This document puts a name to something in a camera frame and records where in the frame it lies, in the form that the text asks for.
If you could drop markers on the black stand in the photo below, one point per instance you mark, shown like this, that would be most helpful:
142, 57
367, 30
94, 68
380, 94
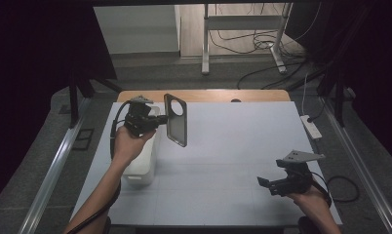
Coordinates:
74, 104
339, 104

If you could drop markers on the person's left hand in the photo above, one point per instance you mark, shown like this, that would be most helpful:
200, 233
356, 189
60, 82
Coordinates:
130, 144

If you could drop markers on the white plastic bin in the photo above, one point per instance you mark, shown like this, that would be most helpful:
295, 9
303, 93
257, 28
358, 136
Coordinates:
143, 165

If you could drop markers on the white metal desk frame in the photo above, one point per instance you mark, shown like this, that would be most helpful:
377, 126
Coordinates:
243, 22

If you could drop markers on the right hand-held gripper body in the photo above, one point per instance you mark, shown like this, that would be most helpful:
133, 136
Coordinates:
293, 182

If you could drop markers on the white power strip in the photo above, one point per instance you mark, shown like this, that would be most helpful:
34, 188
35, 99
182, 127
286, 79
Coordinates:
311, 127

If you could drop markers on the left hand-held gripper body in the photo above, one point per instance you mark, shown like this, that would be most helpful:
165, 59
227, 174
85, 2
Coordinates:
140, 118

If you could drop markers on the black chair armrest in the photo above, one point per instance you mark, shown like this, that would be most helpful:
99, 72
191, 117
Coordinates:
107, 226
304, 227

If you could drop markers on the black curtain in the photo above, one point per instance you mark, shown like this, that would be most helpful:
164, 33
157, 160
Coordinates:
31, 65
372, 65

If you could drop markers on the white cabinet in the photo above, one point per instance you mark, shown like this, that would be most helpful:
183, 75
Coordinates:
135, 29

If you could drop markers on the wooden table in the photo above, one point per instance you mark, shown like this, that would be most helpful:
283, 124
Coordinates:
216, 96

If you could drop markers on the person's right hand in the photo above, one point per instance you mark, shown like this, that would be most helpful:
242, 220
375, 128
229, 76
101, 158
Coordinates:
309, 196

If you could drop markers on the aluminium rail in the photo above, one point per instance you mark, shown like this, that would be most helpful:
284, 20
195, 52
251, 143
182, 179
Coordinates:
356, 156
54, 169

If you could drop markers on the grey phone case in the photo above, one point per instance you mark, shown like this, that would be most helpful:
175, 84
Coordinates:
177, 126

